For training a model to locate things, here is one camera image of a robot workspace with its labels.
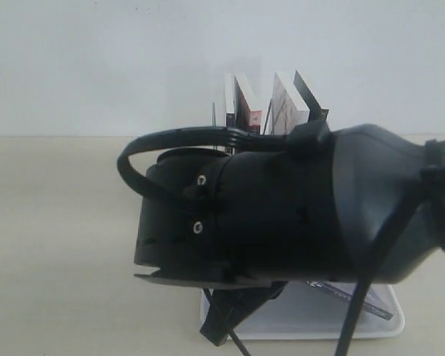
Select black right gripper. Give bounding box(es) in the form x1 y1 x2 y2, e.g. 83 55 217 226
133 124 445 283

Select blue moon book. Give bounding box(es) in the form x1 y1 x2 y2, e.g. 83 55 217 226
306 280 397 320

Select grey white book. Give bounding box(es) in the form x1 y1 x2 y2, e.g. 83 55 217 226
270 71 310 135

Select black book rightmost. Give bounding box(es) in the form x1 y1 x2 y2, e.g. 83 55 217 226
293 70 329 121

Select black book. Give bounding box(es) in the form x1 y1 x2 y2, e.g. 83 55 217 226
293 70 329 121
224 73 236 127

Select red spine book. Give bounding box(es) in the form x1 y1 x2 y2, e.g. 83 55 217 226
234 73 263 135

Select black book leftmost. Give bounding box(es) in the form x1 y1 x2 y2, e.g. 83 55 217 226
224 73 236 127

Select white plastic tray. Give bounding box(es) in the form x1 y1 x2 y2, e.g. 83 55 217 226
199 283 406 341

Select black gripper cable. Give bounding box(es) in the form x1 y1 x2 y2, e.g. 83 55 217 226
116 125 329 200

